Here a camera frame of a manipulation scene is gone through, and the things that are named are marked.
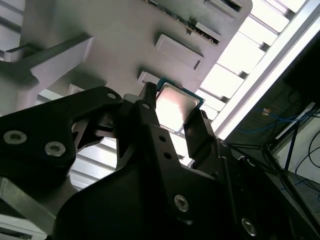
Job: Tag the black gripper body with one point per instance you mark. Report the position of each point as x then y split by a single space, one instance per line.
120 207

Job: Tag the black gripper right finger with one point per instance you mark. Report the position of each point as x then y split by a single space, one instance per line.
200 140

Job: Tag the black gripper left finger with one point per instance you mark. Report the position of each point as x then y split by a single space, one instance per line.
82 107

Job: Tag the silver CPU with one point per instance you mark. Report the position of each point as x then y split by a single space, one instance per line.
172 107

